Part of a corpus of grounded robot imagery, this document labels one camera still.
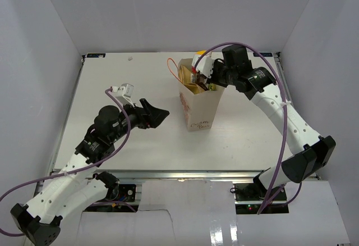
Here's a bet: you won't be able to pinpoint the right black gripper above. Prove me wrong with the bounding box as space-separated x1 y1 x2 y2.
203 60 237 88

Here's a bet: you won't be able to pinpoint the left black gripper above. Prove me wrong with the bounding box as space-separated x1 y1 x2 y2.
111 98 169 143

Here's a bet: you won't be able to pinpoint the yellow snack bar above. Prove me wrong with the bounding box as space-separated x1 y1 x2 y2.
208 83 217 91

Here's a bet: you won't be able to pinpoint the brown chocolate wrapper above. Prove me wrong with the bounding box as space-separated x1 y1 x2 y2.
196 75 209 91

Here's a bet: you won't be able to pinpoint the yellow chips bag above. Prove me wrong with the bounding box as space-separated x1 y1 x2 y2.
178 65 208 94

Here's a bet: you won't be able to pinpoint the small yellow snack packet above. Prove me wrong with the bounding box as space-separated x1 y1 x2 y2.
195 50 206 56

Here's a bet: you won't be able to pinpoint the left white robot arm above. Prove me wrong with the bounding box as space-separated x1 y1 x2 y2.
11 98 169 245

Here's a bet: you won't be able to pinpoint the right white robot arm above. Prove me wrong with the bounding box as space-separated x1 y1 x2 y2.
210 44 336 201

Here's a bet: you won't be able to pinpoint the cream paper bag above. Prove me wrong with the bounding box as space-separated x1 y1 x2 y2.
171 58 224 131

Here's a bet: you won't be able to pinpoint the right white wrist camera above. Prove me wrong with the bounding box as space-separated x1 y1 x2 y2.
191 54 214 79

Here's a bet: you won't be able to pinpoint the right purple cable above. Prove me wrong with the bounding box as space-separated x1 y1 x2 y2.
193 41 303 215

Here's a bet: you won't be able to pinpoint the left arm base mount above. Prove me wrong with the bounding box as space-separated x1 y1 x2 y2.
84 184 138 213

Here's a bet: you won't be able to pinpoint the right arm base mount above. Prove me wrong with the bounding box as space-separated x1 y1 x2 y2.
229 183 289 215

